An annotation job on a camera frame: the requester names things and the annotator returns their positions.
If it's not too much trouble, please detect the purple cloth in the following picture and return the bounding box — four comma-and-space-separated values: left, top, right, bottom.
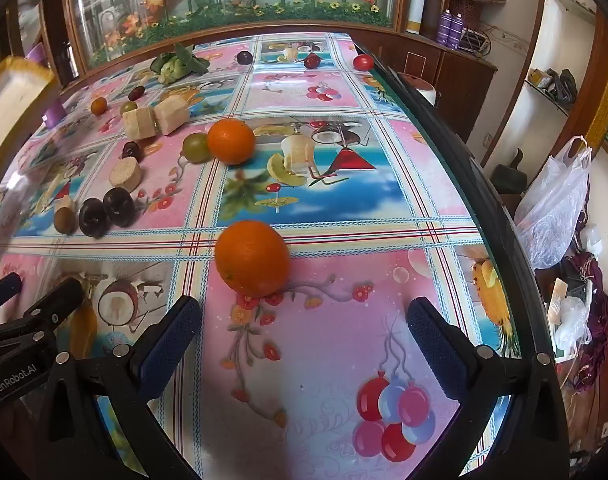
566, 252, 608, 391

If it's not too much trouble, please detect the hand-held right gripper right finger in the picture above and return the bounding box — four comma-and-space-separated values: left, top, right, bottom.
406, 296, 572, 480

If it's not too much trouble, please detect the wooden shelf cabinet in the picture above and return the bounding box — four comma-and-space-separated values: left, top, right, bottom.
0, 0, 79, 86

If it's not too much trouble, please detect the brown woven basket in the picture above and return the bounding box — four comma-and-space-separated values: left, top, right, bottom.
451, 0, 510, 31

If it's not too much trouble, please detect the cauliflower with green leaves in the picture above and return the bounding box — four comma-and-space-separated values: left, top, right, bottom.
150, 42, 211, 85

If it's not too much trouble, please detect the small brown round fruit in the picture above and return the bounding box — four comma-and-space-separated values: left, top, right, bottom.
54, 208, 78, 234

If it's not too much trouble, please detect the large green round fruit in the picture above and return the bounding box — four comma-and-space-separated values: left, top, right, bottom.
183, 132, 213, 165

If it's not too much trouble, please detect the small white plastic bag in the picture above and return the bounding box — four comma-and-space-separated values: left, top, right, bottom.
549, 295, 592, 356

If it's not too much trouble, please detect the dark purple passion fruit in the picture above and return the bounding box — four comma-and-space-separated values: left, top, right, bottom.
78, 197, 109, 238
102, 187, 136, 228

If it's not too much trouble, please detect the white foam tray yellow tape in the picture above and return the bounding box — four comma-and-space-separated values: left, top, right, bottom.
0, 56, 60, 201

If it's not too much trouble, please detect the tan sugarcane chunk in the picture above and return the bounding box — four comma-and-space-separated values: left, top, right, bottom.
108, 157, 143, 192
122, 106, 159, 140
154, 97, 189, 136

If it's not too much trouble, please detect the purple spray can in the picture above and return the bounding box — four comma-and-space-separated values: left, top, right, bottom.
436, 10, 453, 47
449, 12, 466, 51

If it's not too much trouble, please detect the white pot red lid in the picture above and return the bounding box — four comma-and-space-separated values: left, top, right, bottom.
396, 72, 442, 108

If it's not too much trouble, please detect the dark bag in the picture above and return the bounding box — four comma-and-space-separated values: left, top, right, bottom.
489, 147, 530, 196

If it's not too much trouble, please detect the clear plastic bag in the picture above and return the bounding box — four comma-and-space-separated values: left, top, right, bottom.
514, 136, 594, 271

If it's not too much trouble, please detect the large orange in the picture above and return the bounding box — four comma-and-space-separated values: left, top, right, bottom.
207, 118, 256, 166
215, 220, 291, 297

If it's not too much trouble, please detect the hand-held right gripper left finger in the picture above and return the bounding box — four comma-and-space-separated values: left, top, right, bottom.
34, 295, 205, 480

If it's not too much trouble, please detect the white wire rack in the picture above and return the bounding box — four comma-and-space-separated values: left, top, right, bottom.
459, 27, 495, 56

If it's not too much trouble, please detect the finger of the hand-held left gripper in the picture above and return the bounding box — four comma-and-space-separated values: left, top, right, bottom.
0, 277, 84, 346
0, 272, 23, 313

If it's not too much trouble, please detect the printed plastic tablecloth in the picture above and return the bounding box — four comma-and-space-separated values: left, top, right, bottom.
0, 32, 535, 480

